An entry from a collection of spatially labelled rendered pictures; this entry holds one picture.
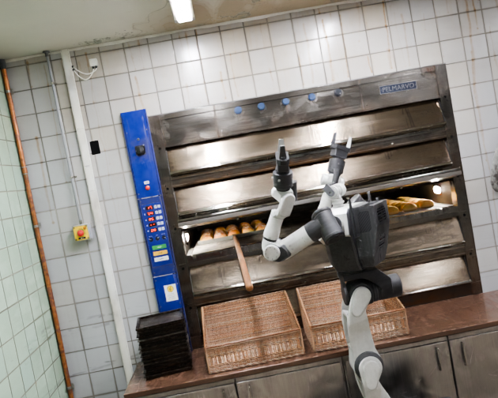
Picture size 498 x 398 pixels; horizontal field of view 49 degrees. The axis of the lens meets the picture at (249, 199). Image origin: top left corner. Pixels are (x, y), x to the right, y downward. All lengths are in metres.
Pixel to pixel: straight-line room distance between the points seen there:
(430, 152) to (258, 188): 1.14
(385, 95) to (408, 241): 0.96
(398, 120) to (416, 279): 1.04
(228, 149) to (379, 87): 1.05
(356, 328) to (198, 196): 1.36
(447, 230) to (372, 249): 1.30
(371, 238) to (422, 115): 1.37
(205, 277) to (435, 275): 1.50
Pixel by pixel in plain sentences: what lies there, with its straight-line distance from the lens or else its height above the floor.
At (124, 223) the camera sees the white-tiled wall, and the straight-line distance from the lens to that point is 3.54.
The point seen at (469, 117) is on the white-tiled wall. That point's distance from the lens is 3.83.
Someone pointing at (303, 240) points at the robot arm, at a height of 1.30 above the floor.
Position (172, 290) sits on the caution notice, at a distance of 3.53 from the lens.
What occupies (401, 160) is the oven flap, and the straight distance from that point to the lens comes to 3.66.
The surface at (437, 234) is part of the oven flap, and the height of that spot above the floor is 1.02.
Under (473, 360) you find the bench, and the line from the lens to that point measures 3.40.
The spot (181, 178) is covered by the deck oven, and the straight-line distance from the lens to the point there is 3.48.
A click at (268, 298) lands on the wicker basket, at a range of 3.53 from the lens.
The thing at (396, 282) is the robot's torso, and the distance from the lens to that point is 2.74.
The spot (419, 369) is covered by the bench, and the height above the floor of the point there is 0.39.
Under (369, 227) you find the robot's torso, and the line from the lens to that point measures 2.54.
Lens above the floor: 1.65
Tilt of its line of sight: 3 degrees down
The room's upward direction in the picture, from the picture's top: 10 degrees counter-clockwise
